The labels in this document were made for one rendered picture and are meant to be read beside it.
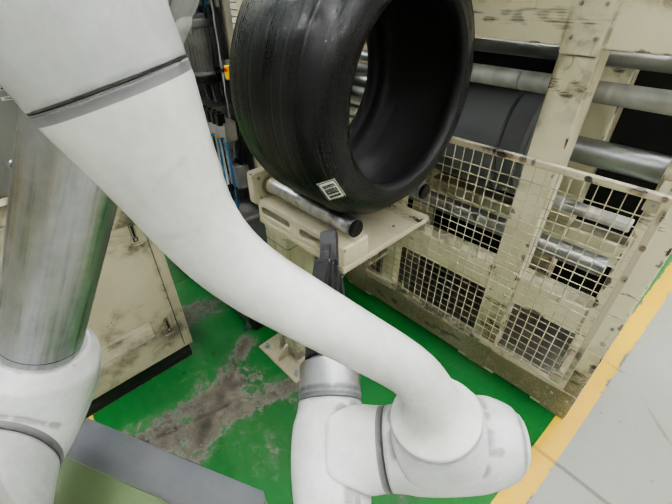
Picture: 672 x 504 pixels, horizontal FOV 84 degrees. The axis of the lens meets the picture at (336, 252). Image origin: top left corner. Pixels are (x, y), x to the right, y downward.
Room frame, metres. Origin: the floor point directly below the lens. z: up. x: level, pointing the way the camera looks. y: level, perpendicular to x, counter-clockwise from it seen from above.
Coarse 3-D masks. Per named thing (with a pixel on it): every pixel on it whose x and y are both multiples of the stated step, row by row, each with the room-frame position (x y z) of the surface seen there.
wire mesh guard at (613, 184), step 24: (456, 144) 1.10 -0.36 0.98; (480, 144) 1.05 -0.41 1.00; (456, 168) 1.10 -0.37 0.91; (552, 168) 0.90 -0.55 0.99; (504, 192) 0.98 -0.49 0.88; (528, 192) 0.94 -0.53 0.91; (552, 192) 0.89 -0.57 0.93; (624, 192) 0.79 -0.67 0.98; (648, 192) 0.76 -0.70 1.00; (600, 216) 0.81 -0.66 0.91; (408, 240) 1.19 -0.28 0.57; (648, 240) 0.72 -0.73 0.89; (360, 264) 1.35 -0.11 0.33; (504, 264) 0.94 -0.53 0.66; (408, 288) 1.17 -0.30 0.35; (528, 288) 0.87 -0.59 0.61; (552, 288) 0.83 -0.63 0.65; (432, 312) 1.07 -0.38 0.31; (456, 312) 1.02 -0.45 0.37; (480, 312) 0.96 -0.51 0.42; (576, 312) 0.77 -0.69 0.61; (600, 312) 0.73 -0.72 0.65; (480, 336) 0.94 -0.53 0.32; (576, 360) 0.73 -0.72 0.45; (552, 384) 0.74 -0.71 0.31
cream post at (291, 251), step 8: (240, 0) 1.13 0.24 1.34; (272, 232) 1.12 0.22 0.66; (272, 240) 1.12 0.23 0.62; (280, 240) 1.08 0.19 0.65; (288, 240) 1.06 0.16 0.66; (280, 248) 1.09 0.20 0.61; (288, 248) 1.06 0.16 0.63; (296, 248) 1.09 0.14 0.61; (288, 256) 1.06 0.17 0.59; (296, 256) 1.09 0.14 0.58; (304, 256) 1.11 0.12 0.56; (312, 256) 1.14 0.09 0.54; (296, 264) 1.08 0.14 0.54; (304, 264) 1.11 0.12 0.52; (312, 264) 1.14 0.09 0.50; (312, 272) 1.14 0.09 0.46; (280, 336) 1.14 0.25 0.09; (288, 344) 1.10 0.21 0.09; (296, 344) 1.06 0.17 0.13; (296, 352) 1.06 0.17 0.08; (304, 352) 1.09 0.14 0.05; (296, 360) 1.07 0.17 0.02
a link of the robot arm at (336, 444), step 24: (312, 408) 0.28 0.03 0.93; (336, 408) 0.28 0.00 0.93; (360, 408) 0.28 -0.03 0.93; (312, 432) 0.25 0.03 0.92; (336, 432) 0.24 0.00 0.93; (360, 432) 0.24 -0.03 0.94; (312, 456) 0.22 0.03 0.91; (336, 456) 0.22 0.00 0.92; (360, 456) 0.22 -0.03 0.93; (312, 480) 0.20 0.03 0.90; (336, 480) 0.20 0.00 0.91; (360, 480) 0.20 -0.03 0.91; (384, 480) 0.20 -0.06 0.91
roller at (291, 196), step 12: (276, 180) 0.98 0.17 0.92; (276, 192) 0.95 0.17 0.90; (288, 192) 0.92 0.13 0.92; (300, 204) 0.87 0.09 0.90; (312, 204) 0.85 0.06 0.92; (324, 216) 0.81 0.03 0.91; (336, 216) 0.79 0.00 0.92; (348, 216) 0.78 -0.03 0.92; (336, 228) 0.78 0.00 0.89; (348, 228) 0.75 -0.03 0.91; (360, 228) 0.76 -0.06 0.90
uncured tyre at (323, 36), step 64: (256, 0) 0.82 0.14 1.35; (320, 0) 0.72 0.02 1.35; (384, 0) 0.76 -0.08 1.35; (448, 0) 0.93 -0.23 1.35; (256, 64) 0.76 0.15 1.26; (320, 64) 0.68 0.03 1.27; (384, 64) 1.20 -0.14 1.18; (448, 64) 1.09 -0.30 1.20; (256, 128) 0.76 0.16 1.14; (320, 128) 0.67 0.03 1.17; (384, 128) 1.16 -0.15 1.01; (448, 128) 0.96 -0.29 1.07; (320, 192) 0.71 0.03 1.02; (384, 192) 0.79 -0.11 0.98
